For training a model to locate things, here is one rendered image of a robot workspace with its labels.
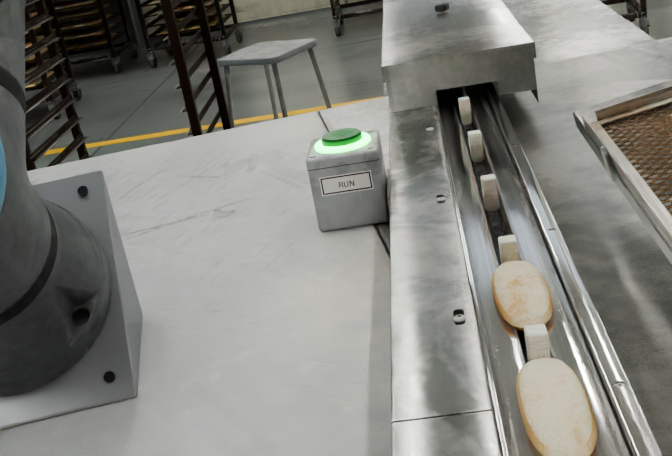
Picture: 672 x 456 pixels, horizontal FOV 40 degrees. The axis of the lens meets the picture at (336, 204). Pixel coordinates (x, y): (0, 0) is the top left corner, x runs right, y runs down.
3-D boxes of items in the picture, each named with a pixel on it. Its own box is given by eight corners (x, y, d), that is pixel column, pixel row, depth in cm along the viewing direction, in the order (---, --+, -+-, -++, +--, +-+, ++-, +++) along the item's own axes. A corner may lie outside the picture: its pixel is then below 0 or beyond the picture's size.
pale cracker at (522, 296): (487, 269, 69) (485, 255, 69) (538, 262, 68) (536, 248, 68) (502, 335, 60) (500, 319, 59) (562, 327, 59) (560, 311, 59)
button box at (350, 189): (328, 235, 98) (308, 136, 94) (401, 224, 97) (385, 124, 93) (323, 267, 90) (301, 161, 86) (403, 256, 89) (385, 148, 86)
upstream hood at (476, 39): (388, -15, 228) (383, -50, 225) (461, -27, 226) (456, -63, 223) (390, 126, 111) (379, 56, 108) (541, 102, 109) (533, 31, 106)
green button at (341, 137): (325, 146, 92) (322, 131, 92) (364, 140, 92) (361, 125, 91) (322, 158, 89) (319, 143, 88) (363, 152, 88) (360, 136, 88)
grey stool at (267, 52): (342, 135, 418) (323, 36, 403) (295, 163, 391) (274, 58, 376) (279, 134, 439) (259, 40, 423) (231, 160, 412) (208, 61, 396)
